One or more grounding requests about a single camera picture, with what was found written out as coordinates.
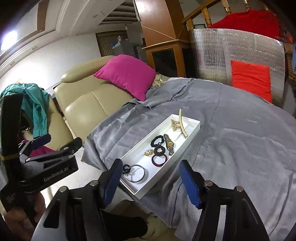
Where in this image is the maroon hair tie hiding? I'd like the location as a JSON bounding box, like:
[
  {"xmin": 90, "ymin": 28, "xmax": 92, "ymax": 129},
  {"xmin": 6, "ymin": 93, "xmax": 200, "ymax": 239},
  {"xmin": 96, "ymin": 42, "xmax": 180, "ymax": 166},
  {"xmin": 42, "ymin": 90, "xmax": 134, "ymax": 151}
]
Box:
[{"xmin": 151, "ymin": 153, "xmax": 169, "ymax": 167}]

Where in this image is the wicker basket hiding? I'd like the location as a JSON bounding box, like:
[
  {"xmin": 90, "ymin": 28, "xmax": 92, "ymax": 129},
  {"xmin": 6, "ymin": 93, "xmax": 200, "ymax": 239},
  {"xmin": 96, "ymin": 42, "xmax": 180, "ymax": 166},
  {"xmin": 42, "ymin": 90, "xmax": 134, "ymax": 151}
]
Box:
[{"xmin": 283, "ymin": 43, "xmax": 295, "ymax": 89}]

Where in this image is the white tray box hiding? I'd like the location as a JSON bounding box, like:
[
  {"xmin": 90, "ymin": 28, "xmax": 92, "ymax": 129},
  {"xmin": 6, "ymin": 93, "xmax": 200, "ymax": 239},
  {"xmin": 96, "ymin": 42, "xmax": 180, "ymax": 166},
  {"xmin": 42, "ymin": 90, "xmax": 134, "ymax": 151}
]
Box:
[{"xmin": 120, "ymin": 114, "xmax": 201, "ymax": 199}]

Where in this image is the wooden cabinet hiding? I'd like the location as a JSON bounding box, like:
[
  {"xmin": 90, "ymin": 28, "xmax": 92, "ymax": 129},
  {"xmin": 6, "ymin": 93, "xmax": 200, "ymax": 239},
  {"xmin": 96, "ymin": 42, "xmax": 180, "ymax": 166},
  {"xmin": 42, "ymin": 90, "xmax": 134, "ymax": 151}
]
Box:
[{"xmin": 134, "ymin": 0, "xmax": 197, "ymax": 78}]

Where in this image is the magenta pillow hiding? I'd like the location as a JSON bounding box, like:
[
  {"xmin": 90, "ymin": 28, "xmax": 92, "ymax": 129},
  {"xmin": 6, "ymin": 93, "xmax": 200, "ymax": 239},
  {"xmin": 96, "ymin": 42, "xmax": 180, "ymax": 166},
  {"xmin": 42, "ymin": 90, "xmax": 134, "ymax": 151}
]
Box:
[{"xmin": 94, "ymin": 54, "xmax": 156, "ymax": 101}]

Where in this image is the teal shirt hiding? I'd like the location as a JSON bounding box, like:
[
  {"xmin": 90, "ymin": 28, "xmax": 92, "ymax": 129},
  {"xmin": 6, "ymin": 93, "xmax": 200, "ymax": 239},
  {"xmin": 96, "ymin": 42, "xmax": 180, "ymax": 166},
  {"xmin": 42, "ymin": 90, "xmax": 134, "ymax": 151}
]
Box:
[{"xmin": 1, "ymin": 83, "xmax": 50, "ymax": 138}]

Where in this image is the gold brooch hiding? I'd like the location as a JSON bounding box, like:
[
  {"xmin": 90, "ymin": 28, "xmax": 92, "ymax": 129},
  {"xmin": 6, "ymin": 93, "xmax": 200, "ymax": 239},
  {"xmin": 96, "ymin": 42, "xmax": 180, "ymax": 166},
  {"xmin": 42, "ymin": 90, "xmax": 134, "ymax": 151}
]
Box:
[{"xmin": 144, "ymin": 149, "xmax": 154, "ymax": 156}]

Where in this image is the red bed cover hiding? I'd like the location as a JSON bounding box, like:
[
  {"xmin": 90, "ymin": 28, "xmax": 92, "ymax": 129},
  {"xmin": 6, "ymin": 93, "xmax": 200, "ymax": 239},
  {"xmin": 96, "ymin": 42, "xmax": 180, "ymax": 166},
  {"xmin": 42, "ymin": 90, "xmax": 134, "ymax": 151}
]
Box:
[{"xmin": 208, "ymin": 9, "xmax": 294, "ymax": 44}]

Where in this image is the silver bangle ring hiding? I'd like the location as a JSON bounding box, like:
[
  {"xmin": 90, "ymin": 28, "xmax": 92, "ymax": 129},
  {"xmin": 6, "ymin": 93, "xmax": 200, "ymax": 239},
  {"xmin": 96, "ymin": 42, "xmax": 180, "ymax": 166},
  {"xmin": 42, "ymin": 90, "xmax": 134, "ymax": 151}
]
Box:
[{"xmin": 124, "ymin": 164, "xmax": 147, "ymax": 184}]

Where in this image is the cream hair claw clip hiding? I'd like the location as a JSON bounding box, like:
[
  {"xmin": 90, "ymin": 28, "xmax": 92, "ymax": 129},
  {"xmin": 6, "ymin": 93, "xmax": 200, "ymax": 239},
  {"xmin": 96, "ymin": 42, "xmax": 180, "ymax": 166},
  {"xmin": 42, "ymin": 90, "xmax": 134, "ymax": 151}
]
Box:
[{"xmin": 171, "ymin": 108, "xmax": 188, "ymax": 138}]

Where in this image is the small black hair clip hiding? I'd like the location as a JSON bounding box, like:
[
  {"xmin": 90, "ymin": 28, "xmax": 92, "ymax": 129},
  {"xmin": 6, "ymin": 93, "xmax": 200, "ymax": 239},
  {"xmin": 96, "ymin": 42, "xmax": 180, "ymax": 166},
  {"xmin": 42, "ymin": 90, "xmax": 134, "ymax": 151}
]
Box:
[{"xmin": 122, "ymin": 164, "xmax": 131, "ymax": 175}]

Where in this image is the left hand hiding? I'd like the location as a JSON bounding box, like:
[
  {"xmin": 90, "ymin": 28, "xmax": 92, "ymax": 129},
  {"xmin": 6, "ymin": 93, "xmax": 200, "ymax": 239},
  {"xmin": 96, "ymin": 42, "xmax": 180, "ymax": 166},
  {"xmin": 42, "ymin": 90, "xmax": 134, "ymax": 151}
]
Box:
[{"xmin": 4, "ymin": 192, "xmax": 46, "ymax": 240}]

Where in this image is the silver foil insulation sheet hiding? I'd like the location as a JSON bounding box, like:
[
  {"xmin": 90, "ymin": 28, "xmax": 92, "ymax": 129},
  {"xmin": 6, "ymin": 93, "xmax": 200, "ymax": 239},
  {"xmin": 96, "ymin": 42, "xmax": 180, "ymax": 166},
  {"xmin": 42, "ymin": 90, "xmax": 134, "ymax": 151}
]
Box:
[{"xmin": 191, "ymin": 29, "xmax": 285, "ymax": 106}]

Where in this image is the beige leather sofa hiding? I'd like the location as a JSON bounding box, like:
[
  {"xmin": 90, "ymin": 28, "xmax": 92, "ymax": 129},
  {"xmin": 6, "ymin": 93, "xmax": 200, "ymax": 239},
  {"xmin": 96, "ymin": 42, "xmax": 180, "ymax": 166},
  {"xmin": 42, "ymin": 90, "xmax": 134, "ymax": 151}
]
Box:
[{"xmin": 34, "ymin": 55, "xmax": 170, "ymax": 151}]

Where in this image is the red cushion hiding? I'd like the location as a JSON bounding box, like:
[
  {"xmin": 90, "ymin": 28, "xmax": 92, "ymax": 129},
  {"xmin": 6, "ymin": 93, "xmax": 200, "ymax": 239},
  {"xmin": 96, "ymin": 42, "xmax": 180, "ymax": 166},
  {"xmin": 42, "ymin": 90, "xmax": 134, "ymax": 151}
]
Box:
[{"xmin": 230, "ymin": 60, "xmax": 272, "ymax": 102}]

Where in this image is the black beaded scrunchie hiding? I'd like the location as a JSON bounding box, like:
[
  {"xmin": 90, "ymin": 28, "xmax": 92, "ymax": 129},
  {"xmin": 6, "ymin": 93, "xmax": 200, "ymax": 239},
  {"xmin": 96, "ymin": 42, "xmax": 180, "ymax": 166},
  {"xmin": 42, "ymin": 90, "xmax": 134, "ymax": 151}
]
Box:
[{"xmin": 151, "ymin": 135, "xmax": 165, "ymax": 148}]

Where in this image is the grey blanket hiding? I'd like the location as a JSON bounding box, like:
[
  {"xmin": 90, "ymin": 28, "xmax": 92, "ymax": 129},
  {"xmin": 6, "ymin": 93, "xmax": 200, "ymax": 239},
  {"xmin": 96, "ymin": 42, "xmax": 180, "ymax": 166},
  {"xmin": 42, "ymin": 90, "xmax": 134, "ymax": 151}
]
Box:
[{"xmin": 82, "ymin": 78, "xmax": 295, "ymax": 240}]

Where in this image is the wooden bed rail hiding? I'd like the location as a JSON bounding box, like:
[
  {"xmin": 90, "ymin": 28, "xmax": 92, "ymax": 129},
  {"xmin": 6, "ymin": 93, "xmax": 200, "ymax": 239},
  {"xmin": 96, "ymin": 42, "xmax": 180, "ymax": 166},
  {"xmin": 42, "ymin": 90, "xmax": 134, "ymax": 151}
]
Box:
[{"xmin": 181, "ymin": 0, "xmax": 253, "ymax": 31}]

